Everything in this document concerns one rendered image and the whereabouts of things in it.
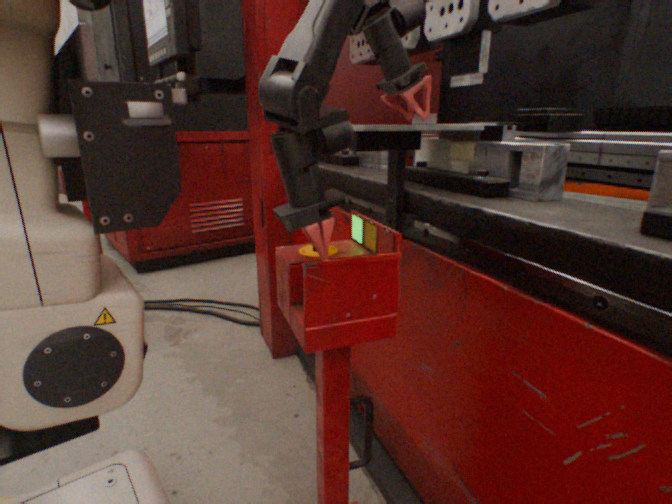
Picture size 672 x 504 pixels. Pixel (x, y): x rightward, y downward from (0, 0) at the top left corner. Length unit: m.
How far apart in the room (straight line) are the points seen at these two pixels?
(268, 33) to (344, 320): 1.25
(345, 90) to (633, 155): 1.10
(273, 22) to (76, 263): 1.32
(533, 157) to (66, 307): 0.72
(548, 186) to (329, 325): 0.44
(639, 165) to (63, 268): 0.96
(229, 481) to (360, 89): 1.46
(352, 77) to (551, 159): 1.13
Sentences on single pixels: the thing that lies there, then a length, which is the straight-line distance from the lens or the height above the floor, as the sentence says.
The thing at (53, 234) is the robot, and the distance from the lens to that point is 0.55.
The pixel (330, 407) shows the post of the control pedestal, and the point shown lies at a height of 0.50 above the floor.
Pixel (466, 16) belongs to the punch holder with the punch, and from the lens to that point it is 0.95.
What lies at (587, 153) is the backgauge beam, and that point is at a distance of 1.06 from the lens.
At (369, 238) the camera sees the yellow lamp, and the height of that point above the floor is 0.81.
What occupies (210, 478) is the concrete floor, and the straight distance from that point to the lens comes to 1.46.
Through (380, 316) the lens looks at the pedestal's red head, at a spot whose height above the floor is 0.70.
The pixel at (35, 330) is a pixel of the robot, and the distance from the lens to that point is 0.58.
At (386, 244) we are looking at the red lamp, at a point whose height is 0.81.
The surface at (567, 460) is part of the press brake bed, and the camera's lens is 0.71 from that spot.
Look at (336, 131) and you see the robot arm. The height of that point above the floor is 0.99.
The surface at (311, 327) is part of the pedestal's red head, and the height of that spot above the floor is 0.71.
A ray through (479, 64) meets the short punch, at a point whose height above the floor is 1.11.
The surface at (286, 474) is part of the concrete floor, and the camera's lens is 1.43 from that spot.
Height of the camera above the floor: 1.00
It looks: 17 degrees down
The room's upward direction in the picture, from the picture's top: straight up
